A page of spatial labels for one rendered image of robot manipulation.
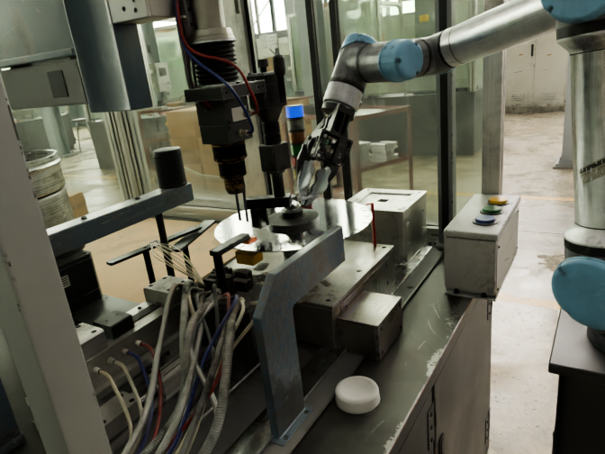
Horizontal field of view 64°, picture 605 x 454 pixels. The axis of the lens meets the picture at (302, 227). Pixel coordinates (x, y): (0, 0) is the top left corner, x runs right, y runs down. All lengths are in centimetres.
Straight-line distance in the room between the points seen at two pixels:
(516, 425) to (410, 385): 113
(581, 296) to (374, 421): 35
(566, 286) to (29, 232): 68
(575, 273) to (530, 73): 853
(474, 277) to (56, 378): 86
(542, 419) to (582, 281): 126
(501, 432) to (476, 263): 95
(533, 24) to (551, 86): 831
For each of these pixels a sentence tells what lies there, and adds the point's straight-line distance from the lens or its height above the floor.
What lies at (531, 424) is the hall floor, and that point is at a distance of 197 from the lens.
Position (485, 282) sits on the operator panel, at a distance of 109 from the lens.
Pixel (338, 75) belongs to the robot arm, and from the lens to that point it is 104.
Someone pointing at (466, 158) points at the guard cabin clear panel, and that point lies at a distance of 133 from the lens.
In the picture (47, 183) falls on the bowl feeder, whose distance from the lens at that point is 137.
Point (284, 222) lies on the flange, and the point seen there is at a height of 96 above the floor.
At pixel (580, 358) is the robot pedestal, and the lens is 96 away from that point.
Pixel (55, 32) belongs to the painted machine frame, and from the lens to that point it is 110.
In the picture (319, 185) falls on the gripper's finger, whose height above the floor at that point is 101.
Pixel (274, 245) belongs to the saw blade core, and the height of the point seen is 95.
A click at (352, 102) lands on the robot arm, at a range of 102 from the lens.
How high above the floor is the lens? 127
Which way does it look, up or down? 19 degrees down
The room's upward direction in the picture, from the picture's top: 7 degrees counter-clockwise
